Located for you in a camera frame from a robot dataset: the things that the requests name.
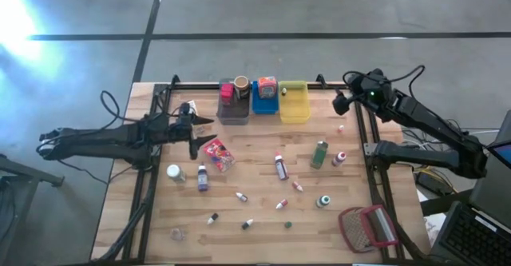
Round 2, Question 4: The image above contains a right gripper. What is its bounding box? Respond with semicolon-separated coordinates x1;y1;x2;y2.
333;69;400;116

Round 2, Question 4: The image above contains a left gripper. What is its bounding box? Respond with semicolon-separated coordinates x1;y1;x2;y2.
165;115;219;161

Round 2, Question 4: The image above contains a glass spice jar white lid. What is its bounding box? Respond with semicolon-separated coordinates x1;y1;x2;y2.
166;164;188;184

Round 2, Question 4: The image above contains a red smoked paprika tin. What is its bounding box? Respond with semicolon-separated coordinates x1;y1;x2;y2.
220;82;235;106

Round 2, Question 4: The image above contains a furikake jar tan lid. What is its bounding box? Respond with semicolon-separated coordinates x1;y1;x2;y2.
233;75;252;101

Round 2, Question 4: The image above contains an orange mini wheats box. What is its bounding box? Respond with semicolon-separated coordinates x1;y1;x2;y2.
256;75;278;101

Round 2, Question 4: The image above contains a red froot loops box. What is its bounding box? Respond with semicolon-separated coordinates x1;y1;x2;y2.
203;137;236;173

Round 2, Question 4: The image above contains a grey plastic bin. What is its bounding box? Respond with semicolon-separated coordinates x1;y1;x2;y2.
217;77;252;126

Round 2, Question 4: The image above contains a purple food colouring bottle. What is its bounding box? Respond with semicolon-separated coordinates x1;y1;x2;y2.
196;161;209;192

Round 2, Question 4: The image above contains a yellow plastic bin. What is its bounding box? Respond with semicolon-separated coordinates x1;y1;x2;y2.
278;80;312;125

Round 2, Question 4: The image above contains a square herb jar green label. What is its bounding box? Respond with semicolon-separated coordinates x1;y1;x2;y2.
309;140;330;170

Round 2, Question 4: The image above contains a blue plastic basket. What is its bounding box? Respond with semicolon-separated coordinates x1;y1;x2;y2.
252;80;280;116

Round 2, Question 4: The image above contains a black power brick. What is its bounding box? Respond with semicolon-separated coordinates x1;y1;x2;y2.
414;169;452;197

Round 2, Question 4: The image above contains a red rimmed mesh basket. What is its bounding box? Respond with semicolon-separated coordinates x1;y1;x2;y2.
338;204;399;254

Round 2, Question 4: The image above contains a white printed paper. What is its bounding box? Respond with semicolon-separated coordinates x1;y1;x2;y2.
422;212;450;245

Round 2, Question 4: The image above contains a lit display screen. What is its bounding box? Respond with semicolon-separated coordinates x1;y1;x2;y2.
485;139;511;170

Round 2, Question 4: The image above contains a black metal stand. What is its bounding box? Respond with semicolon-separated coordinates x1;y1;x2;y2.
0;153;65;266

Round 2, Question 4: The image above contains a grey laptop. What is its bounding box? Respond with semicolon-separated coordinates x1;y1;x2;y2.
430;112;511;266

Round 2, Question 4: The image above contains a black aluminium table frame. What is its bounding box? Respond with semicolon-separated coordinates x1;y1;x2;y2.
89;73;432;266

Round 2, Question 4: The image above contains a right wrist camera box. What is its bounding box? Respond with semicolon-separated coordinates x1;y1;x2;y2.
346;72;370;95

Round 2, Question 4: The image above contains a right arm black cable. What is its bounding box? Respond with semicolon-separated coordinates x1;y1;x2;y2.
343;65;426;99

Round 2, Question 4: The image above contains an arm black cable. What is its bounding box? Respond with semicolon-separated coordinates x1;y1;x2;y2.
343;65;426;99
99;89;139;124

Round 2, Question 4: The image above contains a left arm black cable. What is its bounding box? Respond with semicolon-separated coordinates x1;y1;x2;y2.
99;89;139;124

